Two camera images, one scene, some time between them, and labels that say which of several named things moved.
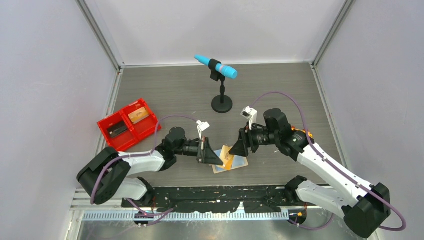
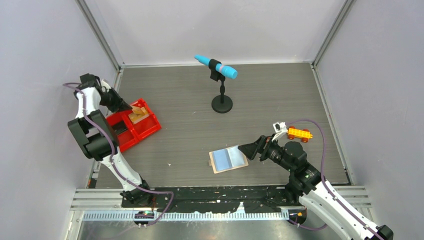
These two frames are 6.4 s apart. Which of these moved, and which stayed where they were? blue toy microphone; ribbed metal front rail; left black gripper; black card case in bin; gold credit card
Moved: left black gripper; gold credit card
Stayed: blue toy microphone; black card case in bin; ribbed metal front rail
